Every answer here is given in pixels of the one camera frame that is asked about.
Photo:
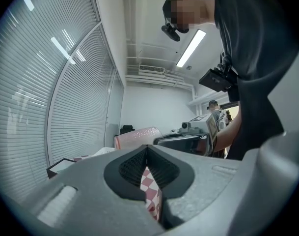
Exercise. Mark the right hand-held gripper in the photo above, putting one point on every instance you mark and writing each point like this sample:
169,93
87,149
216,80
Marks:
203,128

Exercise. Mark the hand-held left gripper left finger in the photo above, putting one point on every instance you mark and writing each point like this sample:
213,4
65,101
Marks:
90,198

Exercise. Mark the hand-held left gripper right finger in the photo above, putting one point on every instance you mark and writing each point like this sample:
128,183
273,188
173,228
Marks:
213,193

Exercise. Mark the white plastic basket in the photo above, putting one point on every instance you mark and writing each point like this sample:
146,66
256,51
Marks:
105,151

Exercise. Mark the person's right forearm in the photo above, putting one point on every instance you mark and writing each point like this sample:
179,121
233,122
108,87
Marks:
229,129

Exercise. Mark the dark framed open box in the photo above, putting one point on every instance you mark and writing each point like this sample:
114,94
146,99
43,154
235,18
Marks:
58,167

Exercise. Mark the red white checkered tablecloth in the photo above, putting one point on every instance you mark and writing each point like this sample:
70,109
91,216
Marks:
150,181

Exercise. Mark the black bag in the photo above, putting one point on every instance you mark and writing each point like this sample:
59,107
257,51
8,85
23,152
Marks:
127,129

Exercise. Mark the black chest monitor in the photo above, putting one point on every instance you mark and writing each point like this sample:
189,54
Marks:
215,80

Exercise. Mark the white ceiling air vent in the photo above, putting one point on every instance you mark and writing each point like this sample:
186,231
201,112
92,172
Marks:
151,69

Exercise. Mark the long ceiling light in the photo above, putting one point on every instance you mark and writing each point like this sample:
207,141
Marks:
191,48

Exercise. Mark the person's black shirt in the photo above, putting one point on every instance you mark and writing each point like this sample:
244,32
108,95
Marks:
250,58

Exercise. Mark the white window blinds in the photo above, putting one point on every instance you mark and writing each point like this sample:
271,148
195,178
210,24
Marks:
41,95

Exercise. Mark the person's head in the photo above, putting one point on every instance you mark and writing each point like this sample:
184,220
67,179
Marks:
188,8

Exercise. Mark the black head camera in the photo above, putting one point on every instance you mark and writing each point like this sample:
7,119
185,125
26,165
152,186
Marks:
171,32

